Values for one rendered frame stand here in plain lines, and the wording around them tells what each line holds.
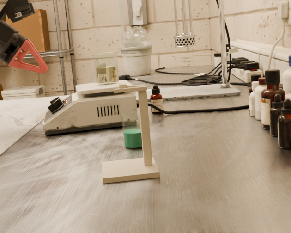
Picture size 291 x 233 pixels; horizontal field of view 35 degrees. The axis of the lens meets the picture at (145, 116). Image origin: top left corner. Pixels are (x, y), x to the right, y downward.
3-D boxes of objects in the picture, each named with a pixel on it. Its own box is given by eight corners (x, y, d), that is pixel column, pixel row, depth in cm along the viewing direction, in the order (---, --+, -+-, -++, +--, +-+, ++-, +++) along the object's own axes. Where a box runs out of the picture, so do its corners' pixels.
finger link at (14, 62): (55, 57, 107) (21, 33, 105) (54, 59, 100) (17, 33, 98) (39, 81, 107) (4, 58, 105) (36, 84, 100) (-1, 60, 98)
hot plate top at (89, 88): (76, 95, 95) (76, 90, 95) (75, 88, 106) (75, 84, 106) (133, 89, 97) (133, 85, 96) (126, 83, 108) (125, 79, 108)
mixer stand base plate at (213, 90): (133, 103, 127) (133, 99, 127) (136, 92, 147) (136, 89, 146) (241, 95, 126) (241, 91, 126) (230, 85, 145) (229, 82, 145)
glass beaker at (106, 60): (91, 88, 100) (87, 51, 99) (106, 84, 105) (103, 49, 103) (112, 88, 97) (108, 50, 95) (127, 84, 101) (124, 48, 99)
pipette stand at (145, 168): (102, 183, 63) (93, 91, 60) (102, 166, 71) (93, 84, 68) (160, 177, 64) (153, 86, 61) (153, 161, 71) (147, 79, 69)
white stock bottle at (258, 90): (273, 122, 91) (272, 79, 89) (251, 120, 94) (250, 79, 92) (282, 117, 95) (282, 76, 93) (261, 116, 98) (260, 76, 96)
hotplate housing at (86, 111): (44, 137, 95) (39, 99, 93) (46, 124, 107) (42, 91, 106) (148, 125, 98) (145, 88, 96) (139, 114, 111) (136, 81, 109)
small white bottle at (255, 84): (265, 114, 99) (264, 80, 97) (261, 117, 96) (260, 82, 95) (252, 113, 100) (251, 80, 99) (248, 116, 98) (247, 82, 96)
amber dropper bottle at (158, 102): (150, 113, 111) (148, 84, 110) (162, 111, 112) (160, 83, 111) (152, 114, 109) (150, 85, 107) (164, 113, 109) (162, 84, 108)
